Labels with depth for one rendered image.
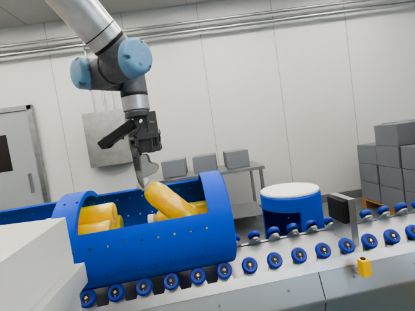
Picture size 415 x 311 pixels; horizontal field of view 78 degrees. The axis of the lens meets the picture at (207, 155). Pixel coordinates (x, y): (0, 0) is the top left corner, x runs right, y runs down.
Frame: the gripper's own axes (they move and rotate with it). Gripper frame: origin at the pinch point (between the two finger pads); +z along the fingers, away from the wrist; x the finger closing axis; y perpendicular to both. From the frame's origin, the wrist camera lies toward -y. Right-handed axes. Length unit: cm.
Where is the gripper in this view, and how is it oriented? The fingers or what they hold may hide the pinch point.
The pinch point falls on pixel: (141, 182)
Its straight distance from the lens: 76.7
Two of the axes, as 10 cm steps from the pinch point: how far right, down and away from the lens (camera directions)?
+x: -1.2, -0.6, 9.9
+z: 1.4, 9.9, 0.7
